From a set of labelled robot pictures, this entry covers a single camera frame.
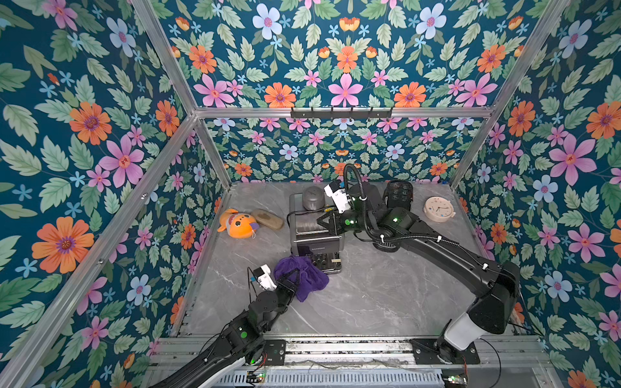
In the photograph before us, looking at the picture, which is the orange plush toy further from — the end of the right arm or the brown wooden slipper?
the end of the right arm

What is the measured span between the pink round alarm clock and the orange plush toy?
76 centimetres

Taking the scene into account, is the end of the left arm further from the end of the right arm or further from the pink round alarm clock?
the pink round alarm clock

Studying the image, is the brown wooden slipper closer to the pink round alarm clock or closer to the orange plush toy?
the orange plush toy

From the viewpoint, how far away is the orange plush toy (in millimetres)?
955

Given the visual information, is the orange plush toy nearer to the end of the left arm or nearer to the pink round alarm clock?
the end of the left arm

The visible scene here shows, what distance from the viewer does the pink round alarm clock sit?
107 cm

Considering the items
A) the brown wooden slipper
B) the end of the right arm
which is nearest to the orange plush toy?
the brown wooden slipper
